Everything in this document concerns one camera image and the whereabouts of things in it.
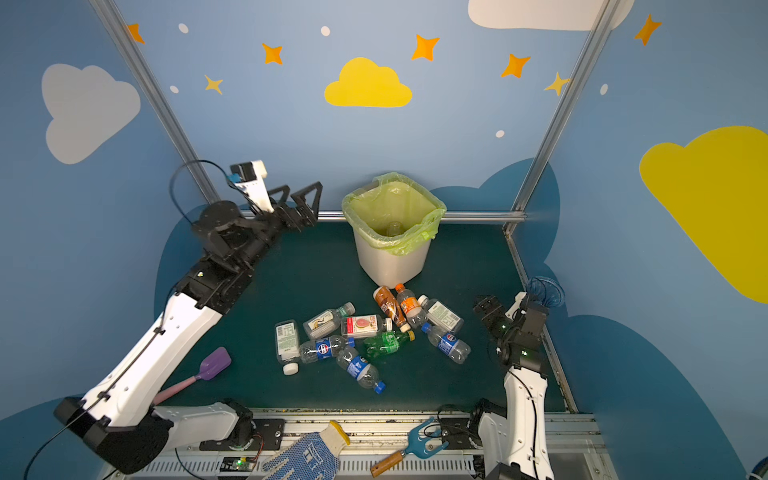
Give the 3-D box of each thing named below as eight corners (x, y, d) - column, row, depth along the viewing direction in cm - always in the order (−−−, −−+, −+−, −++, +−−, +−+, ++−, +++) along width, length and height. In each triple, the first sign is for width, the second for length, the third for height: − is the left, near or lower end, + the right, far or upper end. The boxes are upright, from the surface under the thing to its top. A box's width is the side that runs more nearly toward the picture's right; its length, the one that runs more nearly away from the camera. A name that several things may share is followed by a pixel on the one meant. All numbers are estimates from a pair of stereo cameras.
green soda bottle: (367, 361, 87) (367, 358, 85) (361, 341, 91) (361, 338, 89) (417, 344, 90) (418, 341, 89) (409, 326, 94) (410, 323, 92)
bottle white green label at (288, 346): (281, 379, 83) (278, 376, 81) (276, 325, 94) (274, 322, 92) (304, 372, 85) (302, 369, 83) (297, 320, 95) (295, 316, 93)
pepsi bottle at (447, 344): (418, 335, 93) (419, 329, 90) (427, 323, 95) (429, 318, 92) (461, 367, 87) (464, 362, 83) (470, 354, 89) (473, 348, 86)
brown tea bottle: (401, 335, 91) (402, 330, 89) (372, 294, 100) (372, 290, 98) (414, 327, 93) (415, 322, 91) (383, 288, 102) (383, 283, 100)
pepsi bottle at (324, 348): (302, 364, 86) (299, 359, 83) (302, 348, 89) (299, 342, 86) (357, 353, 88) (356, 347, 85) (354, 337, 92) (353, 331, 88)
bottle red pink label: (341, 338, 91) (340, 334, 89) (343, 319, 96) (342, 315, 93) (392, 338, 92) (392, 334, 89) (392, 320, 96) (392, 315, 93)
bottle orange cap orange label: (412, 332, 92) (413, 327, 90) (392, 290, 102) (392, 285, 100) (428, 326, 94) (429, 321, 91) (406, 285, 103) (407, 280, 101)
